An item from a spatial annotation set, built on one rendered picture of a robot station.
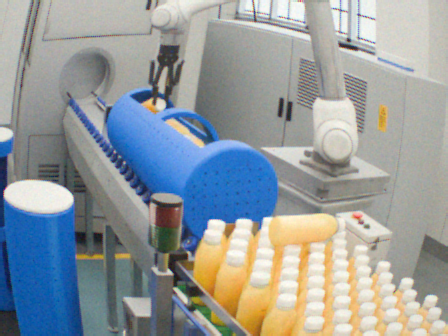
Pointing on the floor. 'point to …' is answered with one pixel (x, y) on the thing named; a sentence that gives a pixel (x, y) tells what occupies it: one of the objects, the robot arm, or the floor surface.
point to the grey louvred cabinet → (298, 43)
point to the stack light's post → (161, 302)
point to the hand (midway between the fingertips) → (161, 95)
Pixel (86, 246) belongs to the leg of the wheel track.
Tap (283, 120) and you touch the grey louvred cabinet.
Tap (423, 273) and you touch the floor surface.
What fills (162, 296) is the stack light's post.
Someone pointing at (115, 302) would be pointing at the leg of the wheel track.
